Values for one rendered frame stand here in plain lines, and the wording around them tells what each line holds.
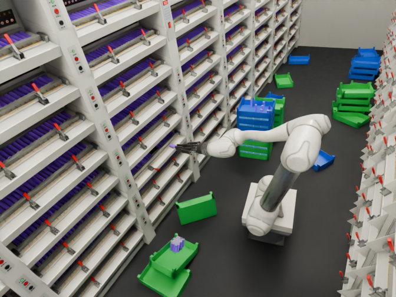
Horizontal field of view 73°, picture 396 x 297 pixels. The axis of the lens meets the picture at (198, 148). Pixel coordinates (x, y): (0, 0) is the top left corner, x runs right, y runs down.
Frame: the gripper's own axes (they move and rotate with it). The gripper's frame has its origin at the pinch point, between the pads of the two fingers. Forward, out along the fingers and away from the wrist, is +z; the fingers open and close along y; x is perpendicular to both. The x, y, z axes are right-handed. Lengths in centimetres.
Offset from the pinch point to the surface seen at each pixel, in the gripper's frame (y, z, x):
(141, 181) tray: 29.9, 17.2, 8.2
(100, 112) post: 40, 2, -50
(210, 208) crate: 1, -4, 59
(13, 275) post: 111, 11, -10
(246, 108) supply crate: -88, -8, 19
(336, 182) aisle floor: -74, -80, 86
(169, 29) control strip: -28, -3, -70
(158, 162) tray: 9.5, 17.8, 7.7
